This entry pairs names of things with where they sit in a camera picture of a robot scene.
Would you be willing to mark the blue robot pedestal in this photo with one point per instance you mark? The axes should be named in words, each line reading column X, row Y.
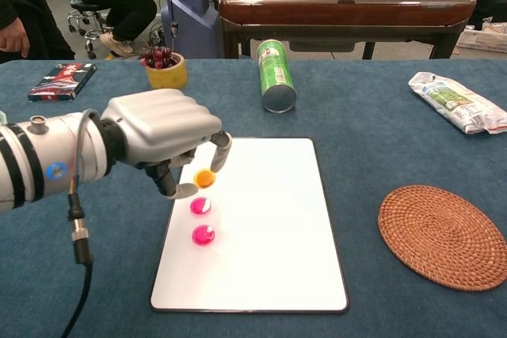
column 190, row 17

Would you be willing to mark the white plastic basket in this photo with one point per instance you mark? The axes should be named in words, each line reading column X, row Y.
column 483, row 39

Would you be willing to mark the pink token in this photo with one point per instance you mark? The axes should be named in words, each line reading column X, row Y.
column 200, row 206
column 203, row 235

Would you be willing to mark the white rectangular board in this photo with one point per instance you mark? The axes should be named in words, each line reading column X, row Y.
column 257, row 243

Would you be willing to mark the blue felt table cloth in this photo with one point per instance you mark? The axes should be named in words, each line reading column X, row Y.
column 356, row 148

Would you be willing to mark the dark red grape bunch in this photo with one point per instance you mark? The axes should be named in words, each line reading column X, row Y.
column 158, row 57

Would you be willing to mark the brown mahjong table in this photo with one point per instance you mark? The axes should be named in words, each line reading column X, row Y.
column 340, row 13

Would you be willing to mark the seated person beige shoe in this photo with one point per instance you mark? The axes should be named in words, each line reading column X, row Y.
column 119, row 1

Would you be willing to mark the red black book box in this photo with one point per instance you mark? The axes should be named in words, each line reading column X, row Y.
column 61, row 80

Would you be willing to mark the standing person in black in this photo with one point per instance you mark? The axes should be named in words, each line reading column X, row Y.
column 27, row 5

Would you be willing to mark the black stool chrome base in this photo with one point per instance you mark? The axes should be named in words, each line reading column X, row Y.
column 85, row 9

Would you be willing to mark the black bag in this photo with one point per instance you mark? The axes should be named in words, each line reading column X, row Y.
column 491, row 5

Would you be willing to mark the yellow bowl of cherries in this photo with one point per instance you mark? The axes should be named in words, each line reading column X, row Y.
column 166, row 77

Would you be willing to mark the green chip can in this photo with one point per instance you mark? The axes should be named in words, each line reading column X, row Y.
column 275, row 77

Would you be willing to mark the orange token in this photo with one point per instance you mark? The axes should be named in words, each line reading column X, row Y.
column 204, row 179

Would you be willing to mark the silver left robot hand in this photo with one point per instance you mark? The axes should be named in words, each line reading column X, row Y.
column 158, row 124

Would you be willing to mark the white green snack bag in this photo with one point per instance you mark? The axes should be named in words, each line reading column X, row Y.
column 455, row 100

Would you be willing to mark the round woven rattan coaster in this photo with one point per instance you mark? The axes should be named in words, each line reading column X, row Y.
column 439, row 237

